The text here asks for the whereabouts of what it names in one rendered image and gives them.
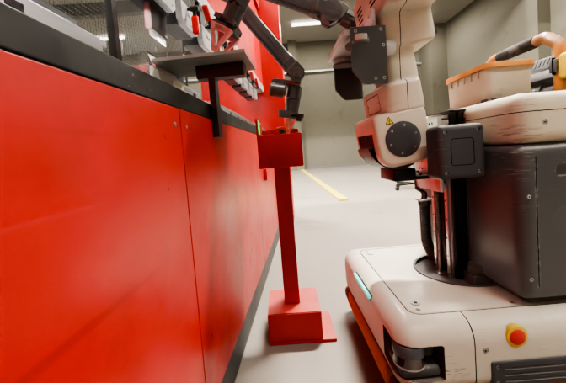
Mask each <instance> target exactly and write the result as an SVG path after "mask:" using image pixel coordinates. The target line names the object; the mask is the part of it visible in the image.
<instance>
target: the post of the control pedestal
mask: <svg viewBox="0 0 566 383"><path fill-rule="evenodd" d="M274 170H275V190H276V201H277V211H278V222H279V233H280V254H281V264H282V275H283V285H284V297H285V304H292V303H300V294H299V283H298V272H297V260H296V239H295V228H294V217H293V205H292V194H291V173H290V167H287V168H274Z"/></svg>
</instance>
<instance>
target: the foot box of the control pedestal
mask: <svg viewBox="0 0 566 383"><path fill-rule="evenodd" d="M299 294H300V303H292V304H285V297H284V290H271V291H270V299H269V308H268V325H269V335H270V346H278V345H290V344H302V343H325V342H337V338H336V334H335V331H334V325H333V323H332V319H331V316H330V313H329V311H321V307H320V304H319V300H318V293H317V290H316V288H315V287H314V288H303V289H299Z"/></svg>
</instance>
